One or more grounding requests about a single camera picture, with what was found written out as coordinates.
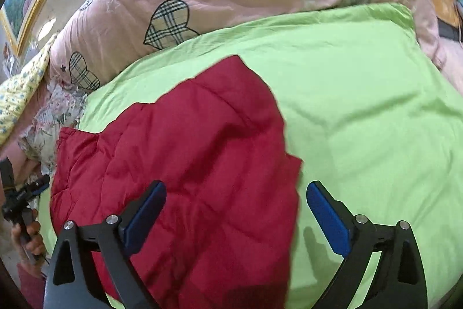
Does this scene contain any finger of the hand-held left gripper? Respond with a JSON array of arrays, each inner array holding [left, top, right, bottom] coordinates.
[[25, 174, 52, 196]]

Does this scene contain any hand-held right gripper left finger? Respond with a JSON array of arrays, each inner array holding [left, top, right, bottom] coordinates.
[[43, 180, 168, 309]]

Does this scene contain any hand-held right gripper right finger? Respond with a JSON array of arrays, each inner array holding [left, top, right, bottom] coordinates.
[[306, 180, 428, 309]]

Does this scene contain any red quilted jacket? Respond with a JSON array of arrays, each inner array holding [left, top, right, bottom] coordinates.
[[50, 55, 304, 309]]

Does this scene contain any person's left hand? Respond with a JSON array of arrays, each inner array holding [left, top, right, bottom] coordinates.
[[11, 209, 46, 268]]

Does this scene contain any white floral ruffled cloth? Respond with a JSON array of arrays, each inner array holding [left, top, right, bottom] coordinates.
[[17, 80, 88, 176]]

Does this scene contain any yellow floral cloth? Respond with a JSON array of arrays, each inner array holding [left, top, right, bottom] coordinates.
[[0, 34, 59, 147]]

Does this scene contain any green blanket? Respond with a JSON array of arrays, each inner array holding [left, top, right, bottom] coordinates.
[[36, 1, 463, 309]]

